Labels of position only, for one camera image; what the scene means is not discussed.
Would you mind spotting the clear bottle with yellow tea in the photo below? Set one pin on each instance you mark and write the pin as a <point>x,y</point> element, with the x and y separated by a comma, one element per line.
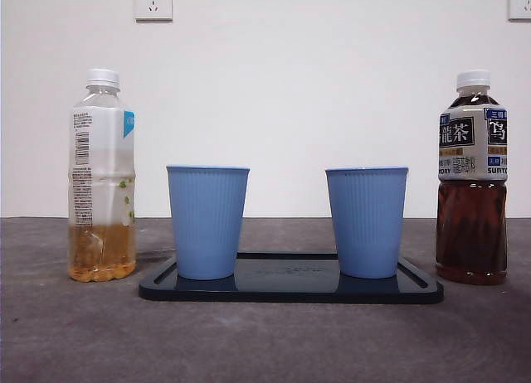
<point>101,250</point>

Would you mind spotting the dark oolong tea bottle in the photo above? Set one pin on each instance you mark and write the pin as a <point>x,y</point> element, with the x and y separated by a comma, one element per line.
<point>471,234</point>

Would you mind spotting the blue ribbed cup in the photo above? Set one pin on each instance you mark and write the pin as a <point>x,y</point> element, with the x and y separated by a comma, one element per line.
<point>207,221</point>
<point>367,221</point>

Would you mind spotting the dark blue tray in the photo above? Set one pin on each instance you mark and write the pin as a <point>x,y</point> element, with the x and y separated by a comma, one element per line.
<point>286,285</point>

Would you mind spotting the white wall socket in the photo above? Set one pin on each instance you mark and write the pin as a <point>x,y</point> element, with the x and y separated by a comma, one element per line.
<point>520,1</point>
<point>153,3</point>

